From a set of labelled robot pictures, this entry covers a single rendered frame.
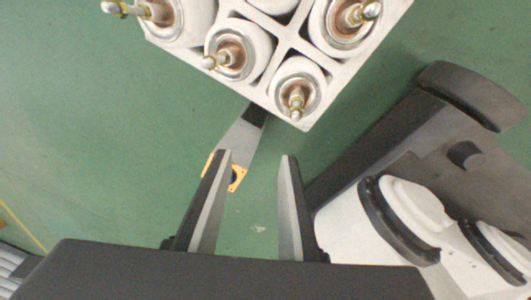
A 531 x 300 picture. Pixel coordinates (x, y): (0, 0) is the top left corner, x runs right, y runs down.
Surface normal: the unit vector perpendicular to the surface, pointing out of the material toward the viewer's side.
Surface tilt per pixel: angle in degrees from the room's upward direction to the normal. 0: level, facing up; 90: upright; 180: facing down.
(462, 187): 0
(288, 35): 0
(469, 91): 43
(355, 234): 58
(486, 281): 13
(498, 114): 7
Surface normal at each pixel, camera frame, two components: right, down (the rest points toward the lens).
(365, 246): -0.77, 0.00
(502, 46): -0.17, 0.56
